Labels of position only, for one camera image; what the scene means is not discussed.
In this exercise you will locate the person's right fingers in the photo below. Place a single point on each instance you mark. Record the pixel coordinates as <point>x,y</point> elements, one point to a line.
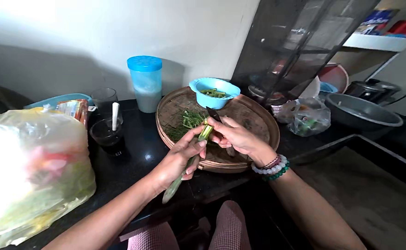
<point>221,140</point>

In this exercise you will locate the dark cooking pot with lid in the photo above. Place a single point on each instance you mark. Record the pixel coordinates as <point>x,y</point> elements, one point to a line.
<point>367,90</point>

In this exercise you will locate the light blue oval tray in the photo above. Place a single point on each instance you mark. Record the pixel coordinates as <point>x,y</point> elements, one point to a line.
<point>55,100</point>

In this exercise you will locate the white spoon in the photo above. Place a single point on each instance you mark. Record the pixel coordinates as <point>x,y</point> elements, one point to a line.
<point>115,118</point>

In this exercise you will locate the red plastic basin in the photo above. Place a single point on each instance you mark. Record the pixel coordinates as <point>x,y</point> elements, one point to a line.
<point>336,76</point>

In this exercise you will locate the tall container with blue lid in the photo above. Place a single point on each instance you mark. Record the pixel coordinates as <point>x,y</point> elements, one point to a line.
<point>145,86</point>

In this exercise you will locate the dark glass bowl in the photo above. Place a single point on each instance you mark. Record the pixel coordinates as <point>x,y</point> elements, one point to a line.
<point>104,135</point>

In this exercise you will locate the light blue plastic bowl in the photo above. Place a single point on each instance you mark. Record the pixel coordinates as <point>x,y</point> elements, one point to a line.
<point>212,101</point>

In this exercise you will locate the brown printed packet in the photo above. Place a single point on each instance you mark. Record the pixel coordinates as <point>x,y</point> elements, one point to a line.
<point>78,110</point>

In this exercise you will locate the round woven bamboo tray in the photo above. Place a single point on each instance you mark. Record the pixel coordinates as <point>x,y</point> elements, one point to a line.
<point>258,121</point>

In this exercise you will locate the person's left fingers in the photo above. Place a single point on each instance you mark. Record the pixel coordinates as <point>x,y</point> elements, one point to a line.
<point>192,168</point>

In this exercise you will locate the clear plastic bag with vegetables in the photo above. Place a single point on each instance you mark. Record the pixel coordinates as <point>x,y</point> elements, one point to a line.
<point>308,119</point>

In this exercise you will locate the person's right hand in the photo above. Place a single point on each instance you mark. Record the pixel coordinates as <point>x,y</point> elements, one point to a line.
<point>243,138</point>

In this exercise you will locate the white wall shelf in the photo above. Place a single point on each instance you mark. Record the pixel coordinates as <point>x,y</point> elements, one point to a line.
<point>380,41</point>

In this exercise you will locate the black sink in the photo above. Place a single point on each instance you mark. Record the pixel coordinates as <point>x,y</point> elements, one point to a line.
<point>359,187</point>

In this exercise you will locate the long green vegetable pod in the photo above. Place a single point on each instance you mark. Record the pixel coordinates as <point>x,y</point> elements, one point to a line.
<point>176,187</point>

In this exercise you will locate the dark glass-door cabinet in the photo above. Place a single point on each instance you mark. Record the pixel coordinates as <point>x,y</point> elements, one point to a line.
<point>286,45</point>

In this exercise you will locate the person's left forearm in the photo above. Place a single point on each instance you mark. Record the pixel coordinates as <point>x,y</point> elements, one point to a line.
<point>116,215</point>

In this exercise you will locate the person's right thumb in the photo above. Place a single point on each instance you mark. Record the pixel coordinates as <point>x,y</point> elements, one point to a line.
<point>218,127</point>

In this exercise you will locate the person's left thumb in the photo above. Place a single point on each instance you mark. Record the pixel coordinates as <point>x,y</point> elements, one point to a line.
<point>196,147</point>

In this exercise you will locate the large grey basin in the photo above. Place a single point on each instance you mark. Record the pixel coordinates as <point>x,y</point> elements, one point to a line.
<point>366,116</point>

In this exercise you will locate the clear drinking glass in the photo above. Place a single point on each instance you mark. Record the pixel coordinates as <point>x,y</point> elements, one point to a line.
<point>105,100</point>

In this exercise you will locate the person's right forearm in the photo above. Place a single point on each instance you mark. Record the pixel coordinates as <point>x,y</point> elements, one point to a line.
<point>314,208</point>

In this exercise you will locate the person's left hand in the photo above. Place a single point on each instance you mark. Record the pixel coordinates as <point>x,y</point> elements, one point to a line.
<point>178,160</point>

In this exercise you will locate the person's left index finger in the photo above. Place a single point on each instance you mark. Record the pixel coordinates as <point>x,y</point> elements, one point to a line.
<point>191,134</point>

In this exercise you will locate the yellowish plastic bag of vegetables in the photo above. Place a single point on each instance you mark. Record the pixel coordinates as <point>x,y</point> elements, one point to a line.
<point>50,166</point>

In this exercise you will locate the pile of cut green pieces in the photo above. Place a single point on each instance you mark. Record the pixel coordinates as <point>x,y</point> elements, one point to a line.
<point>214,93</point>

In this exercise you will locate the person's legs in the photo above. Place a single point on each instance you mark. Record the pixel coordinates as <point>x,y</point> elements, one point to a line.
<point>229,229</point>

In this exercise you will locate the knife with dark blade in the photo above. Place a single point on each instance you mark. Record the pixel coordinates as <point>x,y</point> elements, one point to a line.
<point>214,114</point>

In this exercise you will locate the heap of green peelings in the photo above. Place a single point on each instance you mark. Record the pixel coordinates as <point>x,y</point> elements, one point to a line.
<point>190,121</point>

